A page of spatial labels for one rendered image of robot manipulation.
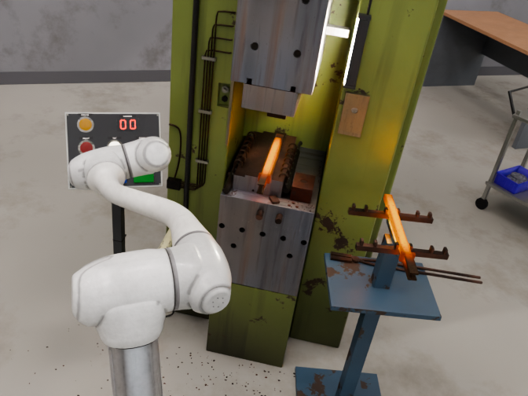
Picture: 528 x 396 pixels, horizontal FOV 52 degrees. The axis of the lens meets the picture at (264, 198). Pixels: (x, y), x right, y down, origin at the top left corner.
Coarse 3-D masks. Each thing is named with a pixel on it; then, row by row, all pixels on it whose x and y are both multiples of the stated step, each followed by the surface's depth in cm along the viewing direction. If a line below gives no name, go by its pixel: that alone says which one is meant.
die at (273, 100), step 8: (248, 80) 197; (248, 88) 195; (256, 88) 194; (264, 88) 194; (272, 88) 193; (248, 96) 196; (256, 96) 196; (264, 96) 195; (272, 96) 195; (280, 96) 194; (288, 96) 194; (296, 96) 193; (248, 104) 198; (256, 104) 198; (264, 104) 197; (272, 104) 196; (280, 104) 196; (288, 104) 195; (296, 104) 198; (272, 112) 198; (280, 112) 198; (288, 112) 197
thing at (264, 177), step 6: (276, 138) 240; (276, 144) 236; (270, 150) 230; (276, 150) 231; (270, 156) 225; (270, 162) 221; (264, 168) 216; (270, 168) 217; (258, 174) 211; (264, 174) 210; (258, 180) 206; (264, 180) 207; (258, 186) 210; (264, 186) 210; (258, 192) 206
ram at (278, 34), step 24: (240, 0) 179; (264, 0) 178; (288, 0) 176; (312, 0) 175; (240, 24) 183; (264, 24) 182; (288, 24) 180; (312, 24) 179; (240, 48) 188; (264, 48) 186; (288, 48) 185; (312, 48) 183; (240, 72) 192; (264, 72) 191; (288, 72) 189; (312, 72) 188
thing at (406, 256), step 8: (384, 200) 205; (392, 200) 202; (392, 208) 198; (392, 216) 193; (392, 224) 191; (400, 224) 190; (400, 232) 186; (400, 240) 181; (400, 248) 179; (408, 248) 178; (400, 256) 176; (408, 256) 174; (408, 264) 170; (408, 272) 171; (416, 272) 168
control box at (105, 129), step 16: (64, 112) 194; (80, 112) 196; (96, 112) 197; (112, 112) 199; (128, 112) 200; (144, 112) 202; (80, 128) 196; (96, 128) 197; (112, 128) 199; (128, 128) 200; (144, 128) 202; (80, 144) 196; (96, 144) 198; (160, 176) 205
